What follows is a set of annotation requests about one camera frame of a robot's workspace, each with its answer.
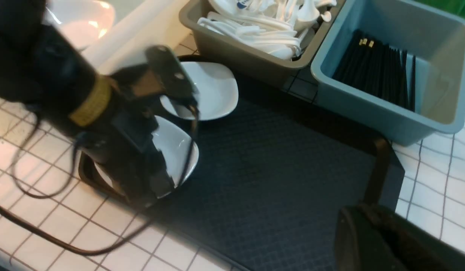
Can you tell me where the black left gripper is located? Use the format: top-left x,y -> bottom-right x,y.
78,45 -> 200,209

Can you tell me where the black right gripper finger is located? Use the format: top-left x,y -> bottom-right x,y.
334,204 -> 465,271

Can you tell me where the white square dish front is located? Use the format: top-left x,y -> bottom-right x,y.
93,115 -> 199,195

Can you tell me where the white square dish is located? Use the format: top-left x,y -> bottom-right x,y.
181,61 -> 239,121
93,115 -> 199,195

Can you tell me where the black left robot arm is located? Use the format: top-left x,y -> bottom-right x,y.
0,0 -> 198,207

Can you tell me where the large white plastic tub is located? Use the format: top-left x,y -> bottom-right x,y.
45,0 -> 197,74

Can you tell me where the black textured serving tray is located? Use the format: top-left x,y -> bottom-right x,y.
146,72 -> 406,271

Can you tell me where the grey-brown spoon bin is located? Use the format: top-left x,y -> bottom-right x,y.
179,0 -> 345,87

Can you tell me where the blue-grey chopstick bin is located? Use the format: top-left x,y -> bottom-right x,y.
310,0 -> 465,146

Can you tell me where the bundle of black chopsticks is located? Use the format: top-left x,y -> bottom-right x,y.
332,29 -> 417,112

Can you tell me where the pile of white spoons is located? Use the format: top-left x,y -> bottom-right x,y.
197,0 -> 338,61

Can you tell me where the green backdrop cloth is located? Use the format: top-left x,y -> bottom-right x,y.
417,0 -> 465,19

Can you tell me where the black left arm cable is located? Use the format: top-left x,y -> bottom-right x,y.
0,105 -> 200,256

